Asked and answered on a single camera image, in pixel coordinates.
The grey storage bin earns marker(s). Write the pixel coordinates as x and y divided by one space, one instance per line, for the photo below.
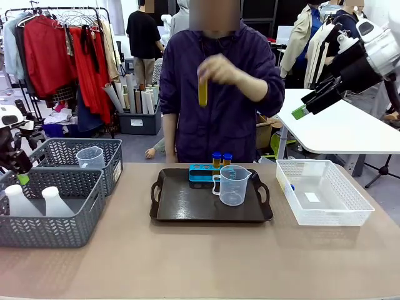
140 120

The red long dress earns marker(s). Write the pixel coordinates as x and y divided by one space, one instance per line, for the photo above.
92 84

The person in black t-shirt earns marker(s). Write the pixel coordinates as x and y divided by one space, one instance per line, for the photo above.
143 34

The mannequin in beige coat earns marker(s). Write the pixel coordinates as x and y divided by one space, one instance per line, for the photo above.
300 40

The light blue garment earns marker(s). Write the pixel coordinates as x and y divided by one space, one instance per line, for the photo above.
11 47

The grey paper roll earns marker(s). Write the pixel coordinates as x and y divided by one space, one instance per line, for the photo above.
113 97

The cardboard box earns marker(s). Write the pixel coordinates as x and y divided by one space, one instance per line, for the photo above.
265 131

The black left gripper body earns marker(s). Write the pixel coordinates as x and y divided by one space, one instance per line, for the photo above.
12 156

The green chair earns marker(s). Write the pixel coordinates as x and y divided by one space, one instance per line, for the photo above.
279 143

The black step stool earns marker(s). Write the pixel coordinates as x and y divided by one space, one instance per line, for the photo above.
129 65

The beige garment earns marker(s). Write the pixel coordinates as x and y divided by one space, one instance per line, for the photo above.
111 50

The large grey plastic basket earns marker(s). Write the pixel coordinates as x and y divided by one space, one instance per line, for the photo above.
47 231

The yellow liquid test tube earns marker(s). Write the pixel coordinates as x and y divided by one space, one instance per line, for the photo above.
216 161
227 159
202 93
292 187

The person in purple jacket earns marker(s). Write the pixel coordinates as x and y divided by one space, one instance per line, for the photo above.
225 125

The person's left hand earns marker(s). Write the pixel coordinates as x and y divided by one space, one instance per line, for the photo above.
222 70

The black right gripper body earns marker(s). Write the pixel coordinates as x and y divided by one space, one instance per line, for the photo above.
356 70

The person's right forearm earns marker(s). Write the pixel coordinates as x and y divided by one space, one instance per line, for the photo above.
170 137

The white background table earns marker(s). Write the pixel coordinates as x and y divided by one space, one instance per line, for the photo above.
337 131

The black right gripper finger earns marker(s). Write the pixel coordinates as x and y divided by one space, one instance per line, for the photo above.
322 89
322 103

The mannequin lying on floor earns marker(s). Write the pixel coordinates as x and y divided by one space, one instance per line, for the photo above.
154 151

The small grey plastic basket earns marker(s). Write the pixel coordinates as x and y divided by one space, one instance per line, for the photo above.
62 153

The black tripod stand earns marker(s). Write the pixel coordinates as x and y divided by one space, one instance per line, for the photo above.
382 170

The mannequin in navy sweater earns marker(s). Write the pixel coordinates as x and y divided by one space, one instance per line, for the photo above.
343 22

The dark brown serving tray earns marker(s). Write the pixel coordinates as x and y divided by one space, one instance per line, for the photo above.
187 206

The black metal clothes rack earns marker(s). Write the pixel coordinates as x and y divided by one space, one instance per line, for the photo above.
106 37

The red shirt garment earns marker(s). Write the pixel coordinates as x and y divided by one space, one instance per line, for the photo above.
47 56

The clear plastic measuring cup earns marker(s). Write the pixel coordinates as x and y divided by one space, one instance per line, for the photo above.
91 157
233 187

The mannequin in grey hoodie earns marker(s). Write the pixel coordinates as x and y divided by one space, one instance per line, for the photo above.
179 18

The white paper roll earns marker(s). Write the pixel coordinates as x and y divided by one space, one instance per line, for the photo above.
145 101

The blue test tube rack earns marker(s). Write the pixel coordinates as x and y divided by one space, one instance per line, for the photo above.
200 175

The white plastic mesh basket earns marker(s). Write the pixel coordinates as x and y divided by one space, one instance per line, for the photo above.
325 200

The white plastic bottle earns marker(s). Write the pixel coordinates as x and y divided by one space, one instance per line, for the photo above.
20 203
56 204

